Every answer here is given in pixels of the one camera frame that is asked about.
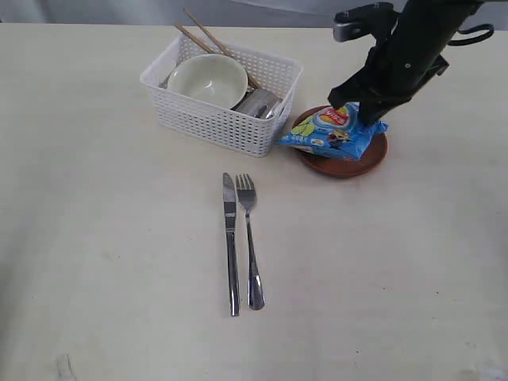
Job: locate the steel fork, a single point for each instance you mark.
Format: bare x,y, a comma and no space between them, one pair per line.
246,194

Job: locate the steel table knife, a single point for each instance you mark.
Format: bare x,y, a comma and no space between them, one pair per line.
230,212

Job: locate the brown wooden spoon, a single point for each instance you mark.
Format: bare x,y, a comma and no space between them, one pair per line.
163,84

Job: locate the white plastic woven basket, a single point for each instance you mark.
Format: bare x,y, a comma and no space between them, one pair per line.
217,125

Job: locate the brown round plate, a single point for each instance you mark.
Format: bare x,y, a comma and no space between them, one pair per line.
345,169

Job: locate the stainless steel cup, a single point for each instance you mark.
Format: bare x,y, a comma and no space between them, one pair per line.
258,103

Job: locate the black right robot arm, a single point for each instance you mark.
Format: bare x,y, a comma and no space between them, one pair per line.
442,17

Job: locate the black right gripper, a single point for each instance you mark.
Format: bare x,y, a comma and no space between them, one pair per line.
397,67

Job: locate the grey backdrop curtain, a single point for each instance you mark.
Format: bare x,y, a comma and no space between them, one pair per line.
273,14

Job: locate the blue chips bag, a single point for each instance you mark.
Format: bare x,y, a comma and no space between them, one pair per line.
334,133

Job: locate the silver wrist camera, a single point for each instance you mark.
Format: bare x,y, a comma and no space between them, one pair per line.
376,19

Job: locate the pale green ceramic bowl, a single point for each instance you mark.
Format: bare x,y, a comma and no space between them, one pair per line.
214,79

